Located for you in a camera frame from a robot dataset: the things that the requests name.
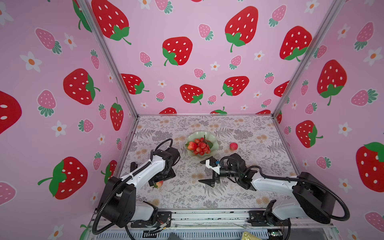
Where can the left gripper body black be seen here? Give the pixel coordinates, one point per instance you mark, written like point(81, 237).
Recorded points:
point(167, 175)

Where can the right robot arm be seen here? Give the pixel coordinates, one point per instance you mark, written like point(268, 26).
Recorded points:
point(308, 197)

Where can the aluminium frame rail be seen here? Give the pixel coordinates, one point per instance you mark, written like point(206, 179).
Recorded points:
point(227, 218)

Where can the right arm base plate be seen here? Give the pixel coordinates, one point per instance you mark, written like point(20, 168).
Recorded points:
point(262, 219)

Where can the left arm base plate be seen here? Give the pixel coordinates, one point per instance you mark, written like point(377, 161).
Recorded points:
point(160, 219)

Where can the red wax apple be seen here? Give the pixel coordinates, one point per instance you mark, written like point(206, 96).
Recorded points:
point(158, 184)

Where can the light green fruit bowl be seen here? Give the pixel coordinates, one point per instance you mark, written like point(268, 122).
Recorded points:
point(209, 136)

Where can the red fake berry bunch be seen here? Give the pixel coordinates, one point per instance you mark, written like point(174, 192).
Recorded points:
point(199, 146)

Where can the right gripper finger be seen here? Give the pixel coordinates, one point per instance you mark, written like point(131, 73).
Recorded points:
point(211, 161)
point(211, 182)

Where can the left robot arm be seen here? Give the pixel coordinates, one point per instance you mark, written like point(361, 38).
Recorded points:
point(119, 206)

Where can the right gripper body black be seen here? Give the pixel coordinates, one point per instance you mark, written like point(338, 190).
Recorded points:
point(236, 175)

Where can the pink fake fruit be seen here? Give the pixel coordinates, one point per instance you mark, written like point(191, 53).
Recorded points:
point(233, 146)

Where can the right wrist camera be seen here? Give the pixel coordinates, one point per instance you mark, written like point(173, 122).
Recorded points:
point(215, 168)

